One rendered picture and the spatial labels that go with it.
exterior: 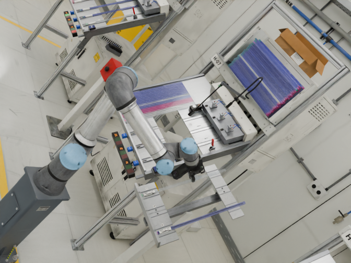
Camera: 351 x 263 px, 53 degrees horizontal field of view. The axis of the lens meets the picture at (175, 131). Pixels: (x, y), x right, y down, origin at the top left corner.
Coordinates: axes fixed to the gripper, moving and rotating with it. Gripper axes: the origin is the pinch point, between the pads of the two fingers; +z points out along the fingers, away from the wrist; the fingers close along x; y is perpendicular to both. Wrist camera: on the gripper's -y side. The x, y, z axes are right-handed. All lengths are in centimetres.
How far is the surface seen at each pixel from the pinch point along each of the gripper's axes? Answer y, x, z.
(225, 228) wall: 35, 33, 202
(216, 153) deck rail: 23.3, 16.9, 15.1
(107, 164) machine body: -45, 71, 59
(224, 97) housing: 48, 52, 13
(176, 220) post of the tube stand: -16.1, -13.5, 9.4
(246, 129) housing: 48, 23, 13
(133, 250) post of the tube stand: -45, -11, 29
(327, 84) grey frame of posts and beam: 94, 14, -11
